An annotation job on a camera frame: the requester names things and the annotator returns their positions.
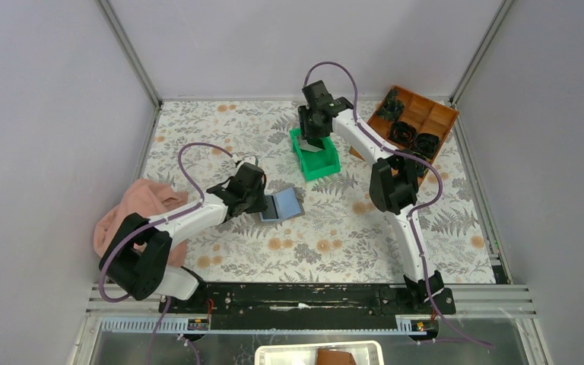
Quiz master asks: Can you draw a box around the black rosette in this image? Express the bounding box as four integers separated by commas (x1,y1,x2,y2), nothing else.
412,133,440,159
388,121,417,145

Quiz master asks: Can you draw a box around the green plastic bin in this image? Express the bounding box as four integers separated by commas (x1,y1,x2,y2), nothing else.
289,129,341,182

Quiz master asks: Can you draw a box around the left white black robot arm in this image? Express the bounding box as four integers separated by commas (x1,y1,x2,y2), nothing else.
99,157,267,313

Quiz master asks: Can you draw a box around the brown object in basket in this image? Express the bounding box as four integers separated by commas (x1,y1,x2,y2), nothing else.
316,348,357,365

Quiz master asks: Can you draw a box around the black mounting base plate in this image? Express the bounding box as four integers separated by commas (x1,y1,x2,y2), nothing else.
160,282,456,332

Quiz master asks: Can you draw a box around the grey credit cards stack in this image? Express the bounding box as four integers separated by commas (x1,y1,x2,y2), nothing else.
296,135,325,153

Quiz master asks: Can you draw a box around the grey blue card holder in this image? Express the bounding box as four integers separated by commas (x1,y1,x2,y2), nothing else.
259,187,305,224

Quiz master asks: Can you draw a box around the aluminium rail frame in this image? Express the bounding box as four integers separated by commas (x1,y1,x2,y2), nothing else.
85,284,538,335

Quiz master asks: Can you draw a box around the white plastic basket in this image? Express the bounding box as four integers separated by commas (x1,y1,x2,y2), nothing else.
255,341,384,364

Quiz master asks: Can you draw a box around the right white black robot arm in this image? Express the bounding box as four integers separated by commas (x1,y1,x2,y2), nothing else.
299,81,455,316

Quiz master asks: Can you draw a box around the black rosette middle left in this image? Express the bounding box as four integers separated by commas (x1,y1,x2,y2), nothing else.
388,121,417,145

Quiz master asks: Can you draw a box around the dark green rosette top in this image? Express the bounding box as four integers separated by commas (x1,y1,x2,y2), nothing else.
376,88,405,122

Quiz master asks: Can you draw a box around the black rosette middle right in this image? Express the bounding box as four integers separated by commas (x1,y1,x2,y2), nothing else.
412,133,440,159

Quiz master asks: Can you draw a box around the pink cloth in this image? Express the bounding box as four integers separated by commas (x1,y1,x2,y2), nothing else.
94,179,189,258

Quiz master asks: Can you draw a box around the brown wooden compartment tray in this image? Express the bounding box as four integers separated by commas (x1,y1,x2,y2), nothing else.
357,85,459,181

